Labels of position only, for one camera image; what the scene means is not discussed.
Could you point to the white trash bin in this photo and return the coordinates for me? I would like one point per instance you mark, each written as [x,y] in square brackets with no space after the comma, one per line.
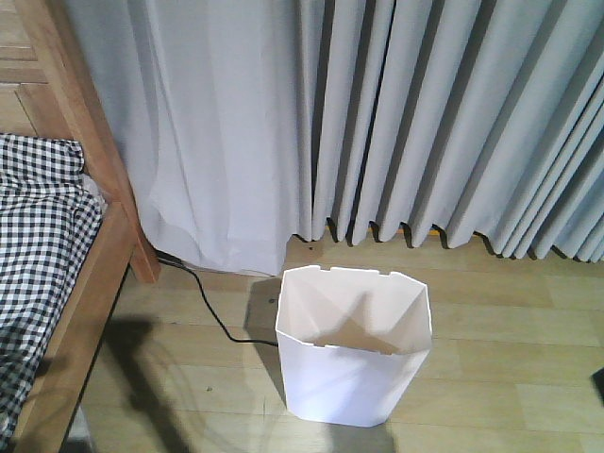
[350,341]

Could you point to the light grey curtain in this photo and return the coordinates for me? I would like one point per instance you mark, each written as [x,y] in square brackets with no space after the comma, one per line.
[244,123]

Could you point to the black white checkered bedding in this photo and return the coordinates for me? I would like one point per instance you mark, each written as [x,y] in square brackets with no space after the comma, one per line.
[49,221]

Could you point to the wooden bed frame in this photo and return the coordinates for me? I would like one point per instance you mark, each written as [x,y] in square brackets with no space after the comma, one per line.
[47,92]

